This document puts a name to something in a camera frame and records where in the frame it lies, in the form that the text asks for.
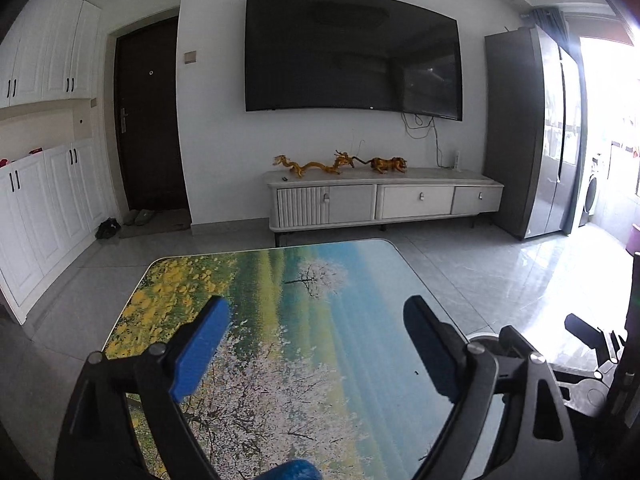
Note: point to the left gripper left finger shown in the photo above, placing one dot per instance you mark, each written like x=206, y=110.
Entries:
x=97, y=439

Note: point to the white washing machine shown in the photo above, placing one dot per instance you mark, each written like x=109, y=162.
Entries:
x=592, y=192

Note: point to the white power strip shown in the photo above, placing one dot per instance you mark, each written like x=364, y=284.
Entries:
x=457, y=161

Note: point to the brown door mat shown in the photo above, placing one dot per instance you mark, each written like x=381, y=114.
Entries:
x=163, y=222

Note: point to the dark brown door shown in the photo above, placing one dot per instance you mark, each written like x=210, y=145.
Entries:
x=145, y=112

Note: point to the golden dragon figurine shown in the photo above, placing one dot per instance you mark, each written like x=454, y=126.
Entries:
x=341, y=160

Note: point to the golden tiger figurine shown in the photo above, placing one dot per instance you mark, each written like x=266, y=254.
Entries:
x=382, y=165

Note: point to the white wall cupboard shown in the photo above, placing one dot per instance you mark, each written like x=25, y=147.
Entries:
x=51, y=190

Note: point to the black wall television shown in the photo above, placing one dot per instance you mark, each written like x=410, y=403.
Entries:
x=362, y=54

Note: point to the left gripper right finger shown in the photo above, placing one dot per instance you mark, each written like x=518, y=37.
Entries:
x=534, y=439

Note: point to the black shoes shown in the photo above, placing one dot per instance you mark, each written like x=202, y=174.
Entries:
x=107, y=229

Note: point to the wall switch panel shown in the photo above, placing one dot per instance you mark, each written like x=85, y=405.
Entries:
x=189, y=57

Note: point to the purple small bin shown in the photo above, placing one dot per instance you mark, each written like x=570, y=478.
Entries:
x=633, y=242

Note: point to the grey slippers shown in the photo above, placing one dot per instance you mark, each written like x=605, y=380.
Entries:
x=138, y=217

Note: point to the grey refrigerator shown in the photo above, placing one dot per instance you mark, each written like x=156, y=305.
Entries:
x=525, y=130

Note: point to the white TV cabinet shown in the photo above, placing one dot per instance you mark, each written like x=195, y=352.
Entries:
x=362, y=197

